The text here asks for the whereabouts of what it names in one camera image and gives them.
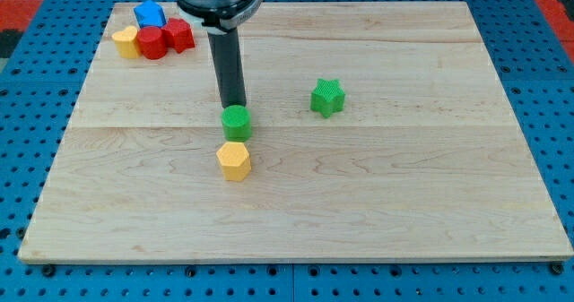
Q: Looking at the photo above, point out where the red cylinder block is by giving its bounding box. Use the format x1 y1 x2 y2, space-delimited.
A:
136 26 167 60

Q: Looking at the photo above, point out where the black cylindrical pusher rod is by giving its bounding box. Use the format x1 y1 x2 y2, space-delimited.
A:
208 29 247 108

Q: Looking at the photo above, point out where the yellow hexagon block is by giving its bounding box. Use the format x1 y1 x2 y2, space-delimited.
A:
216 142 251 182

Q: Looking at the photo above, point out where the wooden board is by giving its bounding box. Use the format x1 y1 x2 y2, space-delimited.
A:
19 2 573 264

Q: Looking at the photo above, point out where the yellow heart block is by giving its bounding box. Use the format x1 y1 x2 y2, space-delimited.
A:
111 26 141 59

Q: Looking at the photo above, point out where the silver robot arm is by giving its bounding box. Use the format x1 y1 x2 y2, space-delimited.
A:
176 0 264 108

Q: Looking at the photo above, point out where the blue pentagon block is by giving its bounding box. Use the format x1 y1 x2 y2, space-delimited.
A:
134 0 167 29

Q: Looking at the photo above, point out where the green cylinder block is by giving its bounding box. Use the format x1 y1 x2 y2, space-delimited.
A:
221 105 252 142

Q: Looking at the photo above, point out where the red star block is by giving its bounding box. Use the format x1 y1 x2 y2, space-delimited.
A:
161 18 196 53

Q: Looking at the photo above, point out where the green star block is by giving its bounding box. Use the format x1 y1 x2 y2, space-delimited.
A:
310 78 345 118

